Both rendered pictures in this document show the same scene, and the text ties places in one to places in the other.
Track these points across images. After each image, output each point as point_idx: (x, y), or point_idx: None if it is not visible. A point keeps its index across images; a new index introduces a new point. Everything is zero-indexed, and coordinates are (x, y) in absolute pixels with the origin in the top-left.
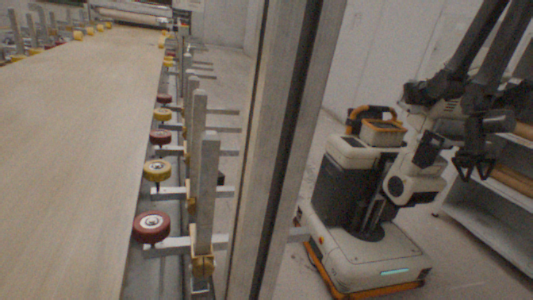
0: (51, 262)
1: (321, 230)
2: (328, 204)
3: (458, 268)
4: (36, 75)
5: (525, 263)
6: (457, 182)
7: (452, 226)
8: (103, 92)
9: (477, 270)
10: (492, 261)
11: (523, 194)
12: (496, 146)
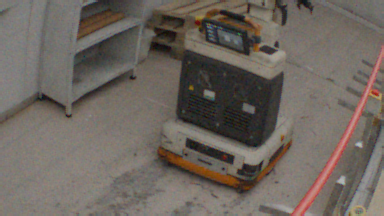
0: None
1: (277, 136)
2: (278, 111)
3: (144, 107)
4: None
5: (115, 68)
6: (62, 69)
7: (75, 107)
8: None
9: (130, 98)
10: (105, 91)
11: (94, 31)
12: (50, 22)
